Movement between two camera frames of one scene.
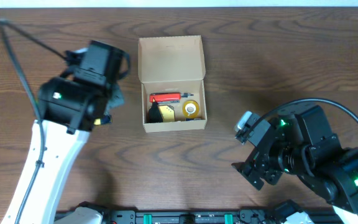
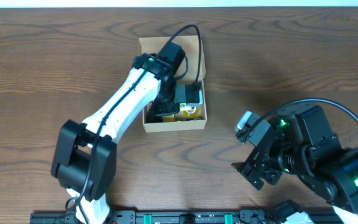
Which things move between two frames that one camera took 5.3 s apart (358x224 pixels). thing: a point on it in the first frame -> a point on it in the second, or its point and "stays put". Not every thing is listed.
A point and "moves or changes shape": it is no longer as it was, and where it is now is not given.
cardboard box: x=173 y=64 stays put
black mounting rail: x=243 y=216 stays put
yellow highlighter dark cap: x=106 y=121 moves or changes shape
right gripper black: x=258 y=165 stays put
